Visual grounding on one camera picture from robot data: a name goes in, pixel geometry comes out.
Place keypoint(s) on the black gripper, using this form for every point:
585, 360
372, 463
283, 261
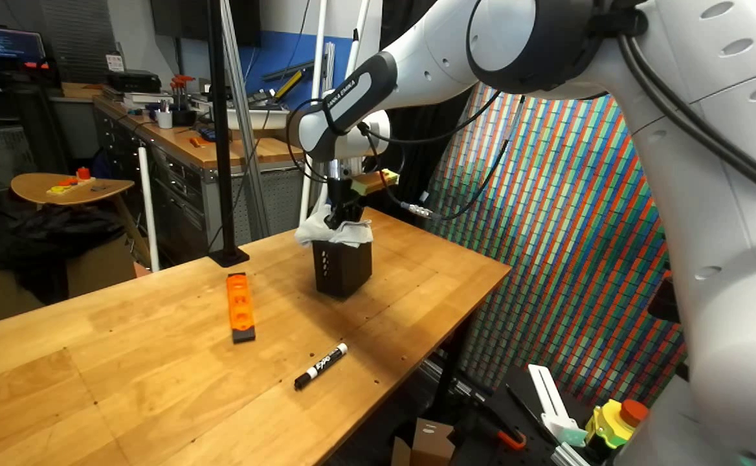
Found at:
344, 184

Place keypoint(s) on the white cloth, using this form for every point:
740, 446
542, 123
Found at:
315, 234

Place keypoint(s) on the black perforated box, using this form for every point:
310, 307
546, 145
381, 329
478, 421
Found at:
344, 269

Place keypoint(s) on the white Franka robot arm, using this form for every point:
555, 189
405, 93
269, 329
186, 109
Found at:
723, 215

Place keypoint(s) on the cardboard box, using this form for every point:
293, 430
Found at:
430, 441

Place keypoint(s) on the black curtain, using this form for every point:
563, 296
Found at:
419, 155

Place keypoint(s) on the grey metal pole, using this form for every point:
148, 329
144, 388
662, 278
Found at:
245, 131

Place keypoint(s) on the orange torpedo level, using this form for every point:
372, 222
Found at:
240, 307

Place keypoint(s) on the black pole stand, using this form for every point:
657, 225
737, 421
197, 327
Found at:
221, 131

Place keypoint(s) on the black marker pen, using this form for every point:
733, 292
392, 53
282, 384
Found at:
322, 365

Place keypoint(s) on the wooden top workbench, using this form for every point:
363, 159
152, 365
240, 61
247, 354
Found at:
187, 150

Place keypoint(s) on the long white pole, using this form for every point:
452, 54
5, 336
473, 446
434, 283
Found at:
320, 33

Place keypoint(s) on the short white pole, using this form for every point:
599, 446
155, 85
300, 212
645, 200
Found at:
148, 215

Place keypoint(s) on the white bottle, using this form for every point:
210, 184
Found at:
164, 118

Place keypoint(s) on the colourful patterned screen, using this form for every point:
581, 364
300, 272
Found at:
568, 259

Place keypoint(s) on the round wooden stool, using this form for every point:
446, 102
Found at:
63, 186

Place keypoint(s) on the yellow emergency stop button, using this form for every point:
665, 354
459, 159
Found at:
612, 426

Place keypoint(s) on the computer monitor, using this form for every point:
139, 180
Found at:
5, 43

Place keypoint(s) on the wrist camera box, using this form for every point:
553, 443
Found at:
376, 180

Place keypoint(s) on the white aluminium rail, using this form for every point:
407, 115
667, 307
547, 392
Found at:
550, 402

